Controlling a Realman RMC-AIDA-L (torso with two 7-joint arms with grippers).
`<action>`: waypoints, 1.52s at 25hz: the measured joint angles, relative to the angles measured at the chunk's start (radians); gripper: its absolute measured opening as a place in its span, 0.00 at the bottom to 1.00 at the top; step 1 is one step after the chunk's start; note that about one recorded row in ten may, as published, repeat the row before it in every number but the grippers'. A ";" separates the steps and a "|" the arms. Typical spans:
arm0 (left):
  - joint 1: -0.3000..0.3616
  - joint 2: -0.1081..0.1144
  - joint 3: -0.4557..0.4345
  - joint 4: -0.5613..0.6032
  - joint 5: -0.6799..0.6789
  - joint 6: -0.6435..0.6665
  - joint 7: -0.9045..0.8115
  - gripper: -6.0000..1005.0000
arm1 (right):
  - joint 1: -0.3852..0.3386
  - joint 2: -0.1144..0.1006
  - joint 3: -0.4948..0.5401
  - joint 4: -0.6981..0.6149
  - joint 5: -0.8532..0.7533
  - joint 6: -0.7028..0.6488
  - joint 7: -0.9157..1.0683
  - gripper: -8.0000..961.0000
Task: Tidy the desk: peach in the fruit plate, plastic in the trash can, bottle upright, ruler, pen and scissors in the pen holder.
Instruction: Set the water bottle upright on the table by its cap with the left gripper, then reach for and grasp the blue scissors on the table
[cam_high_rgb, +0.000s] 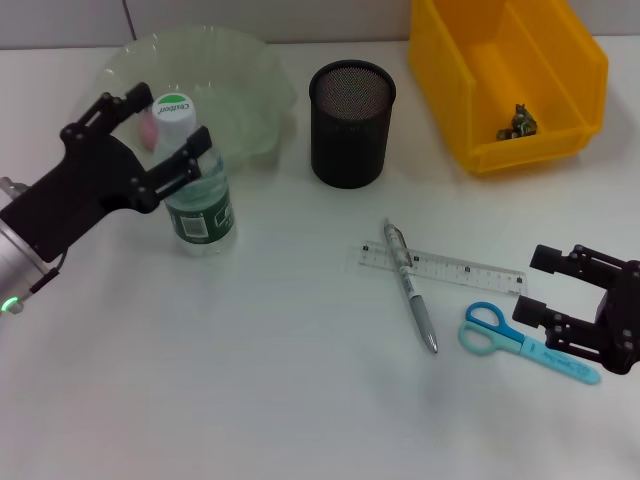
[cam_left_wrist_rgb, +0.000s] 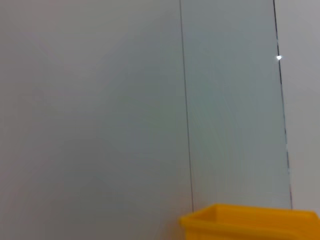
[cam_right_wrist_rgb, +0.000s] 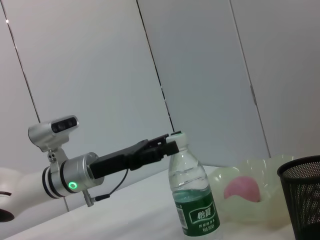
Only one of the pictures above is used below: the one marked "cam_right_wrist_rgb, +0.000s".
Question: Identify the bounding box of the translucent green fruit plate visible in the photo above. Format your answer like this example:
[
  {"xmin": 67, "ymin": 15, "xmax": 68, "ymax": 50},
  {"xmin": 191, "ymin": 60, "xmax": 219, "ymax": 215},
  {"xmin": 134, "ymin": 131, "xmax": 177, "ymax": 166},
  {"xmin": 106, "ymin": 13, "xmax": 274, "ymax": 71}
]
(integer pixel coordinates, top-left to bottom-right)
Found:
[{"xmin": 208, "ymin": 154, "xmax": 296, "ymax": 231}]

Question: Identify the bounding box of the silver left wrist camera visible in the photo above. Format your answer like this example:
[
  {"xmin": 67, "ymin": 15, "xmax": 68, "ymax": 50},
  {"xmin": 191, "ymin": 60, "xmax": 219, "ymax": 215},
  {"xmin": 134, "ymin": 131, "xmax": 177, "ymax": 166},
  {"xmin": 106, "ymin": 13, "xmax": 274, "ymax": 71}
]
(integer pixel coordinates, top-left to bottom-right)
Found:
[{"xmin": 27, "ymin": 114, "xmax": 80, "ymax": 172}]

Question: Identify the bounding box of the black mesh pen holder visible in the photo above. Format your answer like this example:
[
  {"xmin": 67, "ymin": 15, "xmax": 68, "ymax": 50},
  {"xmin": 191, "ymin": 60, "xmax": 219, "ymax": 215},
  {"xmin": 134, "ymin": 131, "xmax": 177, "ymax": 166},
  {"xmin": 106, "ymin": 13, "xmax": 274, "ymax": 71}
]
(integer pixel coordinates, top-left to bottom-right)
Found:
[{"xmin": 276, "ymin": 155, "xmax": 320, "ymax": 240}]

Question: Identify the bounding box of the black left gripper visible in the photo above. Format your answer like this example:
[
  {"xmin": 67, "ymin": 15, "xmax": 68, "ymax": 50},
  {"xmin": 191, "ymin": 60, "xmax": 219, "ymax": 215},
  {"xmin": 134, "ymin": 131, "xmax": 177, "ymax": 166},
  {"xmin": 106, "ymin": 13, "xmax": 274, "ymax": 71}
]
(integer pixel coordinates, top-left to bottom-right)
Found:
[{"xmin": 90, "ymin": 131, "xmax": 182, "ymax": 180}]

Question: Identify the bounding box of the left arm grey cable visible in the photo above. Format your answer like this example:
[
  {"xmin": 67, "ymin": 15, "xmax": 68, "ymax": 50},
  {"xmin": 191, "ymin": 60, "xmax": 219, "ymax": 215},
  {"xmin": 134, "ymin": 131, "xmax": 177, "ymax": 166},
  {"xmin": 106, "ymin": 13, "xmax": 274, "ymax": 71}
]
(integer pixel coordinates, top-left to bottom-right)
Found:
[{"xmin": 83, "ymin": 168, "xmax": 130, "ymax": 208}]

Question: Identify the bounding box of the clear green-label water bottle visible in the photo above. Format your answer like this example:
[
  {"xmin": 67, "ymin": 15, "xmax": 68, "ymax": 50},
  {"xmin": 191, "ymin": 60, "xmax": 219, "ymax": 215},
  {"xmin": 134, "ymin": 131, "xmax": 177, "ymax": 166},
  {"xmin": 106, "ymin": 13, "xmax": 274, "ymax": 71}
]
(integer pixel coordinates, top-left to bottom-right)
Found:
[{"xmin": 166, "ymin": 132, "xmax": 222, "ymax": 238}]

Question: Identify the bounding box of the pink peach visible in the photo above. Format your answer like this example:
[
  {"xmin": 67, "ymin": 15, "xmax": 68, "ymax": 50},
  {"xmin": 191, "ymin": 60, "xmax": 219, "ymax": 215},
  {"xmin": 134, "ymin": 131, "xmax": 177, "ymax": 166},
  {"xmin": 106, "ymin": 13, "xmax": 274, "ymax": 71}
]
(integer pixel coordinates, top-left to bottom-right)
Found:
[{"xmin": 223, "ymin": 175, "xmax": 262, "ymax": 203}]

